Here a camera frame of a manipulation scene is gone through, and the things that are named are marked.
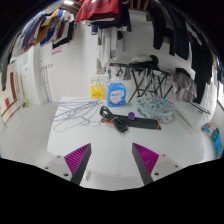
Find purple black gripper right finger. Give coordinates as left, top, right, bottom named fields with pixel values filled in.
left=132, top=143, right=159, bottom=185

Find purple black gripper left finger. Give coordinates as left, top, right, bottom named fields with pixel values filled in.
left=64, top=143, right=92, bottom=185

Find purple charger plug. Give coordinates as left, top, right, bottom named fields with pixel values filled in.
left=128, top=112, right=135, bottom=121

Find black orange power strip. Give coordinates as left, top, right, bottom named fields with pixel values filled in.
left=101, top=115, right=161, bottom=133

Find blue detergent bottle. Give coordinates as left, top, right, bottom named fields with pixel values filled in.
left=107, top=77, right=126, bottom=107

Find yellow wet floor sign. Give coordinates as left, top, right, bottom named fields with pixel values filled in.
left=91, top=85, right=104, bottom=99

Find blue items on floor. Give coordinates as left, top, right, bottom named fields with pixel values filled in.
left=204, top=122, right=222, bottom=155

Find black folding drying rack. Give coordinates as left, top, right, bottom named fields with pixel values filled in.
left=110, top=63, right=172, bottom=102

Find grey hanging garment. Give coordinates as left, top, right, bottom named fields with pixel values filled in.
left=171, top=68, right=197, bottom=101

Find black hanging clothes right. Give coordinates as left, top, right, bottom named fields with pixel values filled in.
left=148, top=0, right=213, bottom=103

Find colourful hanging clothes left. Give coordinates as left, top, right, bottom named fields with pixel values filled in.
left=20, top=9, right=75, bottom=51

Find red hanging garment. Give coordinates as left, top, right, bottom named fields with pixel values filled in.
left=75, top=0, right=119, bottom=22

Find black coiled cable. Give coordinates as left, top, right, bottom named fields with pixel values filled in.
left=99, top=105, right=130, bottom=134

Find purple wire hangers pile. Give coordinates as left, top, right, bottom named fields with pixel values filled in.
left=52, top=99, right=103, bottom=133

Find white wire rack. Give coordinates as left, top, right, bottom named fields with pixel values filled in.
left=91, top=74, right=109, bottom=89

